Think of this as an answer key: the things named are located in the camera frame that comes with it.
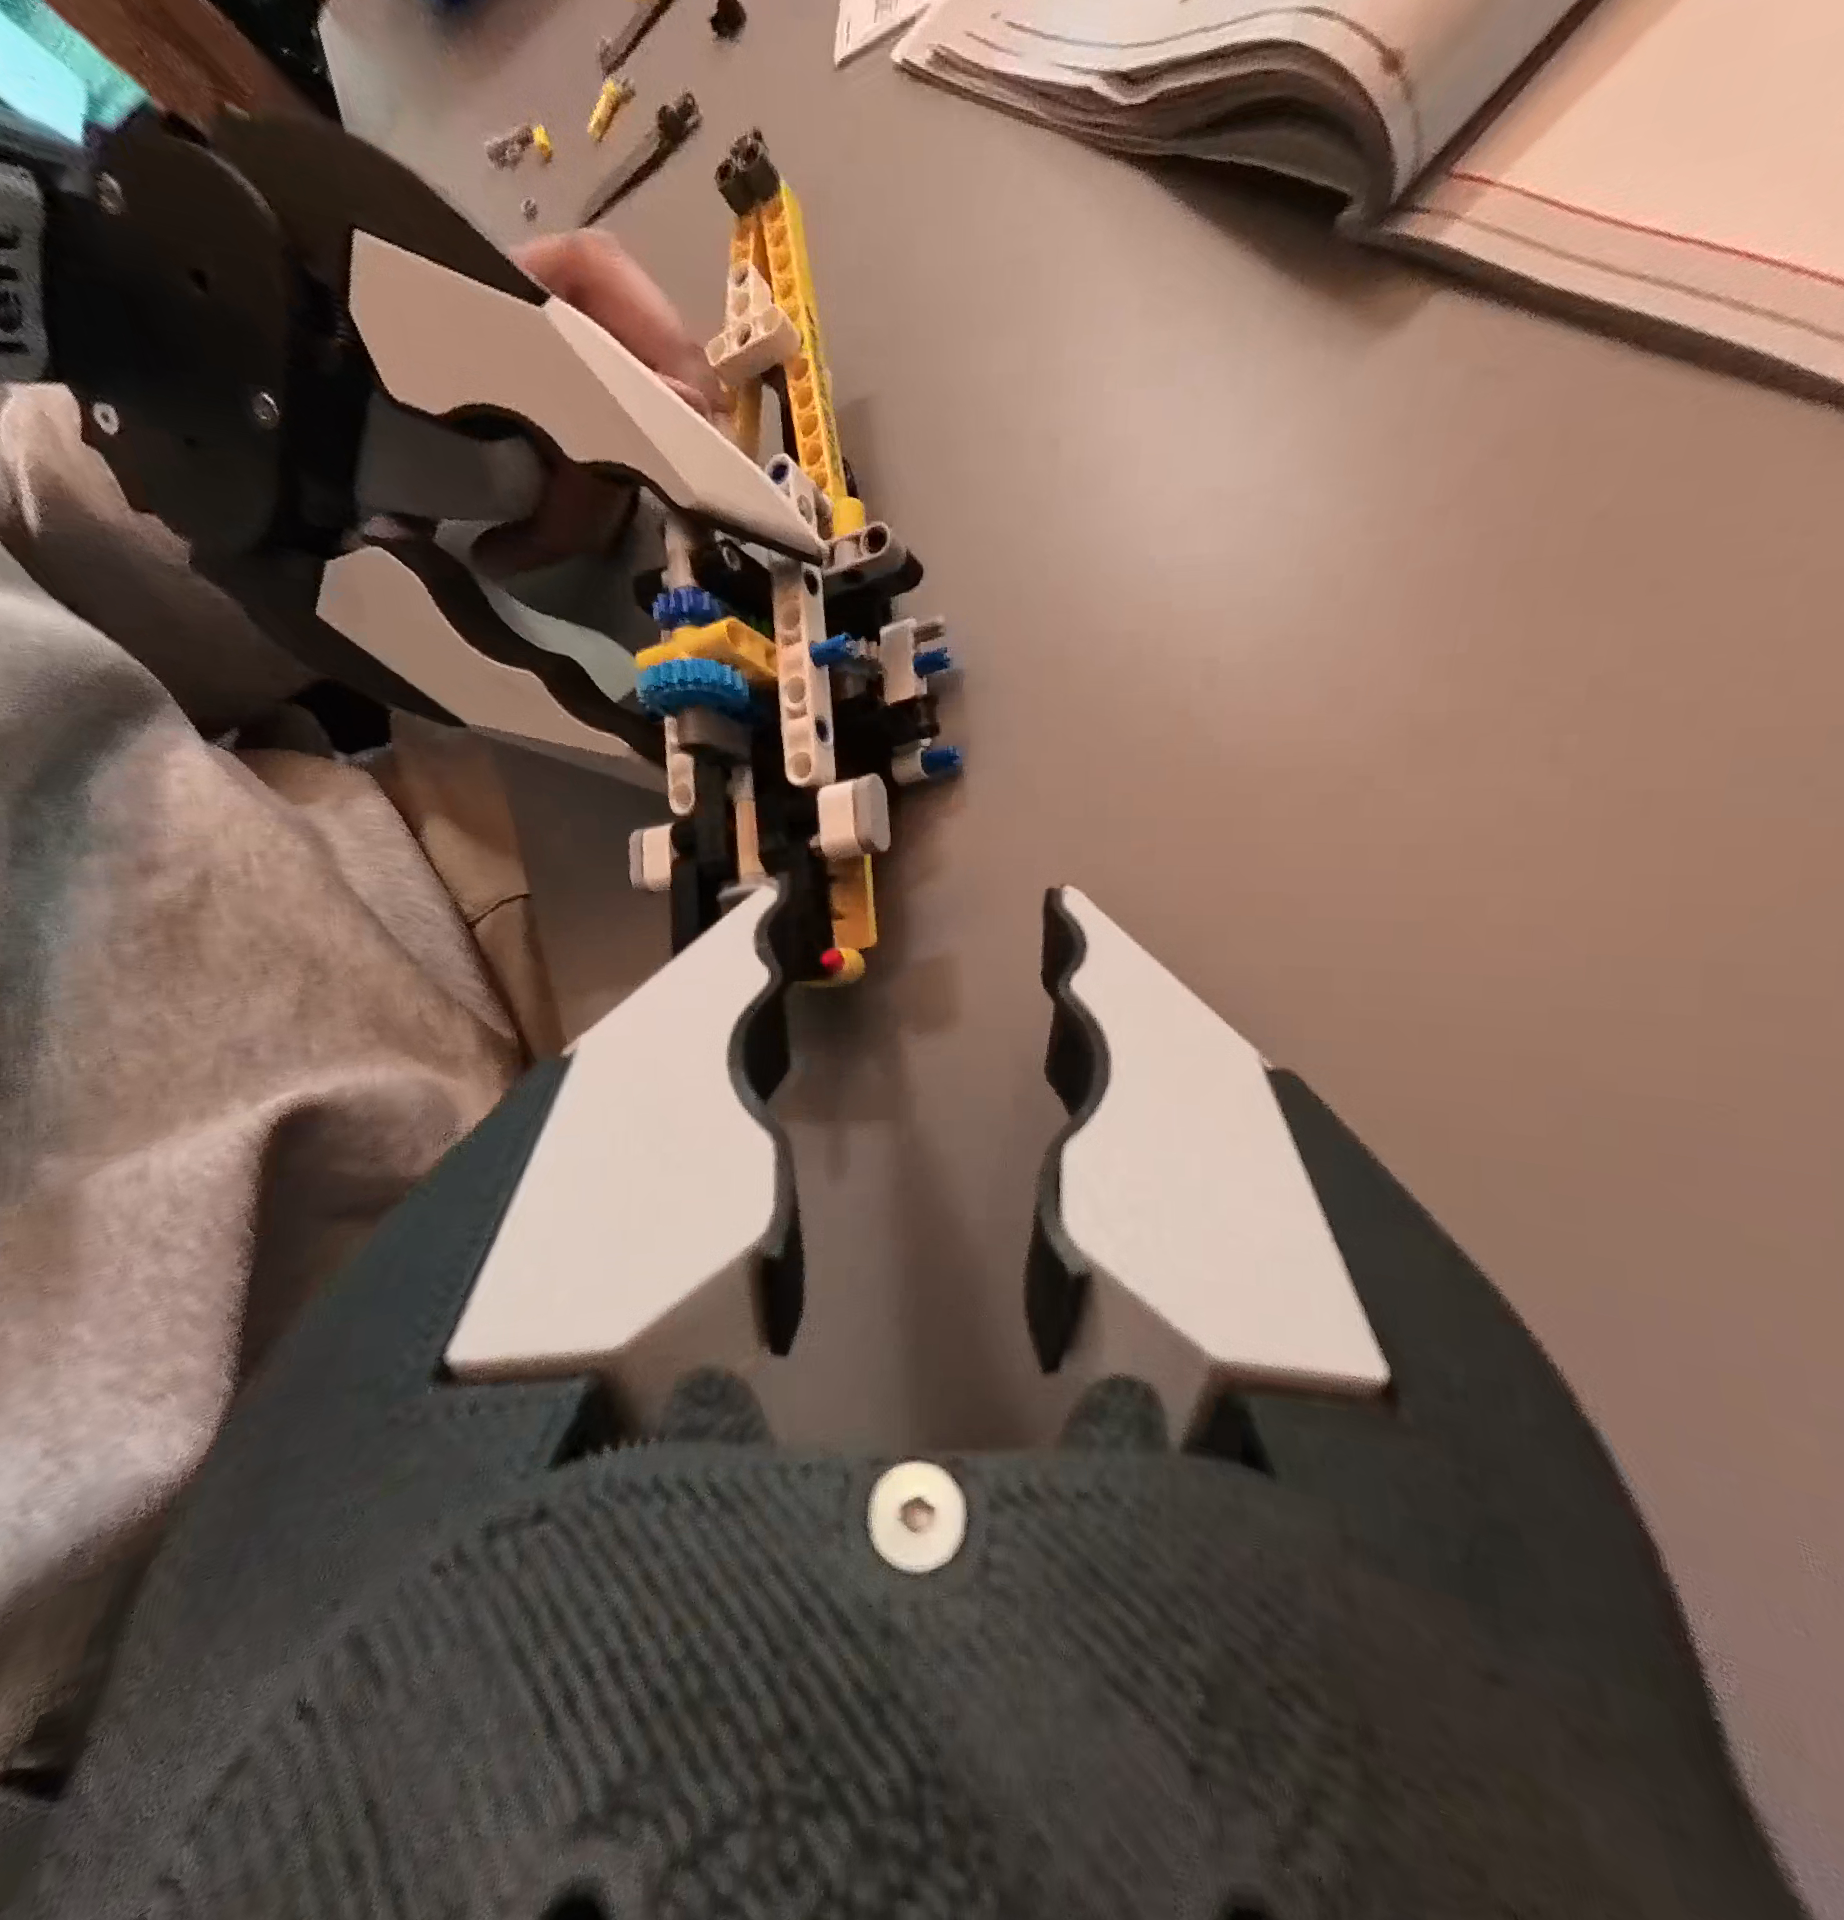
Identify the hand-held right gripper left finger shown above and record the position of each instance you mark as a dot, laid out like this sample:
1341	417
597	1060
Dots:
623	1170

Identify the thin black lego axle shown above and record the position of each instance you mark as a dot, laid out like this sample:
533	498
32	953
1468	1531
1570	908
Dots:
634	38

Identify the small grey yellow lego piece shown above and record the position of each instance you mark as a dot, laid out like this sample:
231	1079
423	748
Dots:
522	144

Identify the person's left hand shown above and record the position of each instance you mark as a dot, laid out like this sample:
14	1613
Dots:
608	308

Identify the yellow black lego vehicle model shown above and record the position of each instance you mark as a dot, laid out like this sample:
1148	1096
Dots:
803	705

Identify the person's tan pants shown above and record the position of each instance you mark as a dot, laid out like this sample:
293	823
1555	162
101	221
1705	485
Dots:
457	855

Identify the small yellow lego pin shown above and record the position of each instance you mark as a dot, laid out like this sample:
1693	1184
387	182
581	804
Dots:
609	108

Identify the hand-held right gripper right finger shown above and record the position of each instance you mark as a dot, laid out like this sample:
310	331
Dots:
1206	1201

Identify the white paper sheet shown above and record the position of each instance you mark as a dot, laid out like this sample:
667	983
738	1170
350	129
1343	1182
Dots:
881	23

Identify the person's grey sweatshirt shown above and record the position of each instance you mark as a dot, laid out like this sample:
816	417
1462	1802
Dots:
188	1050

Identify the open lego instruction booklet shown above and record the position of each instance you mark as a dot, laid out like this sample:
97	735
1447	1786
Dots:
1536	136

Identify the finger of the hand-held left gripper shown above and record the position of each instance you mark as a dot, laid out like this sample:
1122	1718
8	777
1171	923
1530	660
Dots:
563	376
412	630

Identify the long black lego beam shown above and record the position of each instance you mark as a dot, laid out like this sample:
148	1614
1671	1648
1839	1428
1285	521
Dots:
645	158

